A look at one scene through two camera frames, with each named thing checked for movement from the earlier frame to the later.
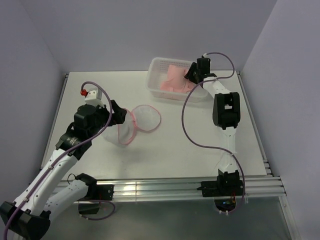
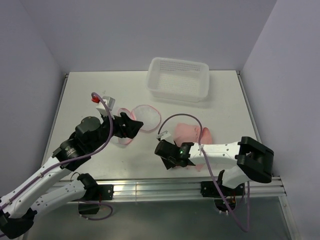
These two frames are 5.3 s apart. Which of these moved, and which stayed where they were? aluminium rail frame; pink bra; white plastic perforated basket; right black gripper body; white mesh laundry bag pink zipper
Moved: right black gripper body; pink bra
Stayed: aluminium rail frame; white mesh laundry bag pink zipper; white plastic perforated basket
